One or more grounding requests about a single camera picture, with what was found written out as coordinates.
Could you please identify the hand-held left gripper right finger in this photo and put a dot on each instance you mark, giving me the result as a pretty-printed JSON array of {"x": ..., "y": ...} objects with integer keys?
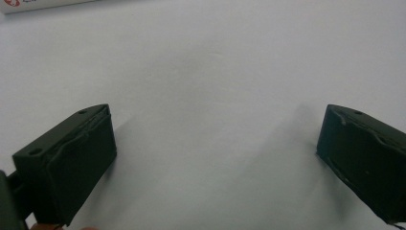
[{"x": 360, "y": 153}]

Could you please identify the white caterpillar picture book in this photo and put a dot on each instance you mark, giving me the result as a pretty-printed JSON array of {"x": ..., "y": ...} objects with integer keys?
[{"x": 32, "y": 6}]

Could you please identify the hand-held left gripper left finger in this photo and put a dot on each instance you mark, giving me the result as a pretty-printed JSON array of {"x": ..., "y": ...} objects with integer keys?
[{"x": 63, "y": 166}]

